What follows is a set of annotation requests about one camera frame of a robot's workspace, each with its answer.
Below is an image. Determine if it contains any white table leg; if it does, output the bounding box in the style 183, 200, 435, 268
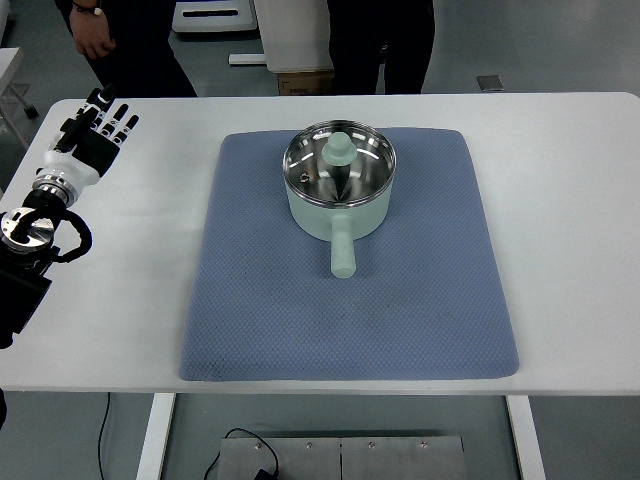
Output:
136, 393, 177, 480
505, 395, 546, 480

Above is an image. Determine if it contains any cardboard box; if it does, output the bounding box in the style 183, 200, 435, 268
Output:
277, 70, 334, 96

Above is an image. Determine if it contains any white panel stand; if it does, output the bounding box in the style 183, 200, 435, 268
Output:
228, 0, 332, 73

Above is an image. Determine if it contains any person's hand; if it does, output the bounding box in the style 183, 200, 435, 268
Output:
69, 7, 116, 60

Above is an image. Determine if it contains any person in dark trousers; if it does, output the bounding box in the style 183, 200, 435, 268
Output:
55, 1, 197, 98

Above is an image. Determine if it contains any right white table leg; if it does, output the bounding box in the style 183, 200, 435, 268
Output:
505, 395, 546, 480

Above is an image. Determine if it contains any left white table leg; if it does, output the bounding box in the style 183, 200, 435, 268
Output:
136, 393, 177, 480

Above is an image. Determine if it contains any white floor appliance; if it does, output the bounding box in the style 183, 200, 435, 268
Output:
172, 0, 258, 33

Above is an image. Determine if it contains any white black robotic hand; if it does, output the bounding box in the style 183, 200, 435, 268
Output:
36, 84, 139, 187

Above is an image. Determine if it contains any blue quilted mat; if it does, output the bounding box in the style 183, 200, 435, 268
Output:
179, 128, 519, 381

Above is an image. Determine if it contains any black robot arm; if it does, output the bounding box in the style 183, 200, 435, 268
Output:
1, 84, 139, 349

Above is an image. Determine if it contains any grey floor plate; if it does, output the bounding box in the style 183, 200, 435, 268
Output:
476, 75, 505, 92

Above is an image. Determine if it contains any black floor cable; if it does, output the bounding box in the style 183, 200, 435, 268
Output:
97, 393, 284, 480

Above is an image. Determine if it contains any glass lid green knob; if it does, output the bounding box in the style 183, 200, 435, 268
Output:
282, 120, 396, 208

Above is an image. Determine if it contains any green pot with handle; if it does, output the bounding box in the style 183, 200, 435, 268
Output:
285, 181, 393, 279

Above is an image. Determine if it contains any metal base plate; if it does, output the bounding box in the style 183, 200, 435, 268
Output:
216, 436, 467, 479

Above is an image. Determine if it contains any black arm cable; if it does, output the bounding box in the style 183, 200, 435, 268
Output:
49, 208, 94, 264

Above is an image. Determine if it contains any black wristwatch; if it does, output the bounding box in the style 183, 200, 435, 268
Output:
71, 1, 103, 16

